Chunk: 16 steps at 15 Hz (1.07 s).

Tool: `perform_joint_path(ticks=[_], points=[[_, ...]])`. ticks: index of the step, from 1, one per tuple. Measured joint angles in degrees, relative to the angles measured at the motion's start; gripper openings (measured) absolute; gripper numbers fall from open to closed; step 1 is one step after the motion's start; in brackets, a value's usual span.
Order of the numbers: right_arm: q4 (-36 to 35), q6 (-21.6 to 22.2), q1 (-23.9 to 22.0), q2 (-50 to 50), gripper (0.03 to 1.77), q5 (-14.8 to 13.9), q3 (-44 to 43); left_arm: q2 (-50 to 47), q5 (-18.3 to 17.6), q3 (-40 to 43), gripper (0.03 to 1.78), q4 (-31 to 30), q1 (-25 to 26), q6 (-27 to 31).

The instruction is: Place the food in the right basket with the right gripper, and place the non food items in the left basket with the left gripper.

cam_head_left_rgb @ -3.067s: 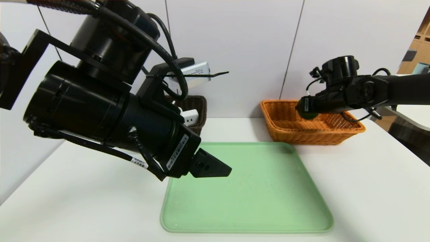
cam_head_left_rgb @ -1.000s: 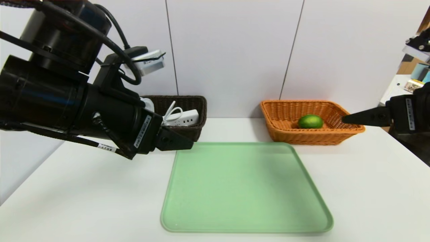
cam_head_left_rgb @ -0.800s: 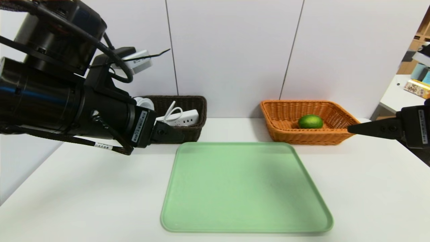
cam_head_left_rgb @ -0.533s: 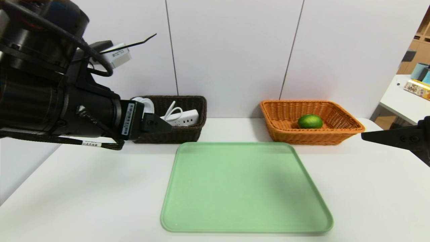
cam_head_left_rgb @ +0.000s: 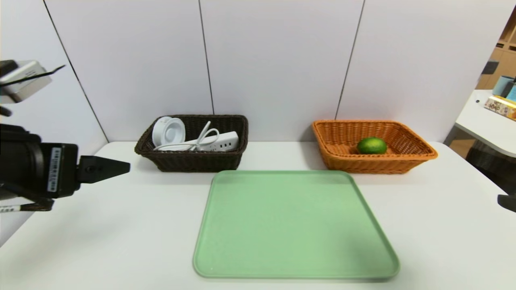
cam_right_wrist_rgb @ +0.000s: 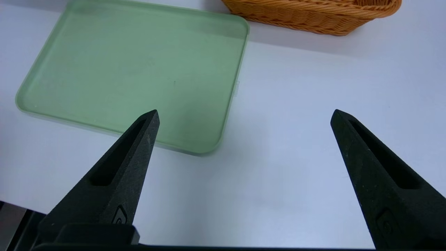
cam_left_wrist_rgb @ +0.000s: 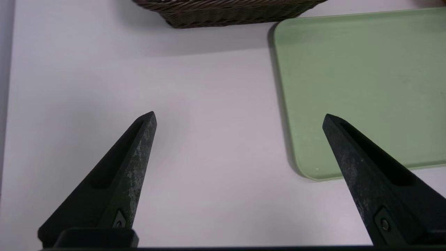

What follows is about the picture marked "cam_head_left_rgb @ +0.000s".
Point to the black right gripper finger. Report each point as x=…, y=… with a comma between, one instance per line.
x=508, y=202

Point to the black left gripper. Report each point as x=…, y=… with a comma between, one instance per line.
x=60, y=170

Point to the green lime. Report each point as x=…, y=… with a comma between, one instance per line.
x=371, y=146

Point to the dark brown wicker basket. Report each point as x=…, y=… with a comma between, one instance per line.
x=189, y=161

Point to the orange wicker basket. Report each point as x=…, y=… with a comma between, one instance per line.
x=403, y=161

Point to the black chair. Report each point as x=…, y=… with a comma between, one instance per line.
x=492, y=165

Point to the white side table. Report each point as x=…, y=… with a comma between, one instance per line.
x=483, y=125

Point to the yellow printed box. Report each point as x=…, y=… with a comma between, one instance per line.
x=500, y=106

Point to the light blue cup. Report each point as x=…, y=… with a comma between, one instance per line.
x=512, y=92

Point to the grey blue cup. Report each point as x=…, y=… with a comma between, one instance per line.
x=501, y=85

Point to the dark grey box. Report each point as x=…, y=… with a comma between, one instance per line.
x=489, y=66

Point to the wooden shelf unit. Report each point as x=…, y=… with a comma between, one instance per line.
x=506, y=56

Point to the light green plastic tray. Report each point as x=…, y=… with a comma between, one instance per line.
x=282, y=233

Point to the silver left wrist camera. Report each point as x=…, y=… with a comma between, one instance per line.
x=24, y=82

